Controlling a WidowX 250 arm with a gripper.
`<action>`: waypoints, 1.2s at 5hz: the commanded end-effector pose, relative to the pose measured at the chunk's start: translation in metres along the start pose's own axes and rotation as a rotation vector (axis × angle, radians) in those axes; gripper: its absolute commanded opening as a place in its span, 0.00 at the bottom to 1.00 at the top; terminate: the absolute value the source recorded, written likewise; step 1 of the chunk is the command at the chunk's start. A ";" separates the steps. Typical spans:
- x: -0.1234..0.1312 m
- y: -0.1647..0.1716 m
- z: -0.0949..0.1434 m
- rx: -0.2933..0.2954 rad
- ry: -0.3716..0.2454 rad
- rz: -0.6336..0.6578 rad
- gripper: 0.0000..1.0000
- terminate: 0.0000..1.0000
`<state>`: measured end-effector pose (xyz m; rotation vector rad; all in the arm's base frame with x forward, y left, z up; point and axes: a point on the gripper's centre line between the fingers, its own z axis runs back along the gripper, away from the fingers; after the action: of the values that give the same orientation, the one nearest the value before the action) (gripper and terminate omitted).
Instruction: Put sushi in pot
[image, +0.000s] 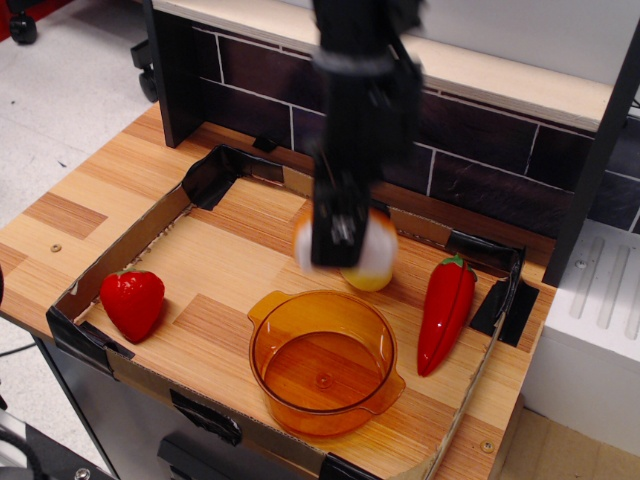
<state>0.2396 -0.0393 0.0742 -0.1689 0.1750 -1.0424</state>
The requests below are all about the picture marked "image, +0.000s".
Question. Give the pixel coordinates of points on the light wooden shelf board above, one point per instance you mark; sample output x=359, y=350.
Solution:
x=501, y=83

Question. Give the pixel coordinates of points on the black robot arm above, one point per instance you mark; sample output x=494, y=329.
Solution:
x=360, y=28

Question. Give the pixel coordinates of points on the white grooved cabinet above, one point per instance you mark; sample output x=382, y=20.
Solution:
x=585, y=370

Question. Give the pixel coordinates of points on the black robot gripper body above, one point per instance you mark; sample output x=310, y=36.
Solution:
x=372, y=107

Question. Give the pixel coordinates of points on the white and orange toy sushi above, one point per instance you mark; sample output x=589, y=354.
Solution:
x=379, y=249

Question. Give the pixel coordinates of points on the black chair caster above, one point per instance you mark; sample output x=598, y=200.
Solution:
x=22, y=29

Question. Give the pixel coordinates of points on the red toy chili pepper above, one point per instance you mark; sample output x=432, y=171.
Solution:
x=448, y=300

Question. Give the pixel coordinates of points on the black shelf upright left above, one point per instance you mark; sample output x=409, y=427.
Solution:
x=175, y=64

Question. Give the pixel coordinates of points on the black caster wheel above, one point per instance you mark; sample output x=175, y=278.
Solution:
x=142, y=60

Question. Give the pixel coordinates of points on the yellow toy potato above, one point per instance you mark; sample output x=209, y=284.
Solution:
x=366, y=281

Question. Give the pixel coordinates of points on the black shelf upright right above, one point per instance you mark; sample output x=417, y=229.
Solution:
x=593, y=170

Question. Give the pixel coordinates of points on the orange transparent plastic pot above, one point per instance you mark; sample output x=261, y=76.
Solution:
x=325, y=361

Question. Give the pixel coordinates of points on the black shelf upright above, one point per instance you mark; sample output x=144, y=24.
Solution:
x=175, y=64
x=593, y=170

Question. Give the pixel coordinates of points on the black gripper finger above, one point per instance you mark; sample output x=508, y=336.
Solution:
x=339, y=221

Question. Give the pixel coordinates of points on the red toy strawberry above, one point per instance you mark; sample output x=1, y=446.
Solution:
x=133, y=300

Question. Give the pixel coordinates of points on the cardboard fence with black tape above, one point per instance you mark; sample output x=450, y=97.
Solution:
x=182, y=403

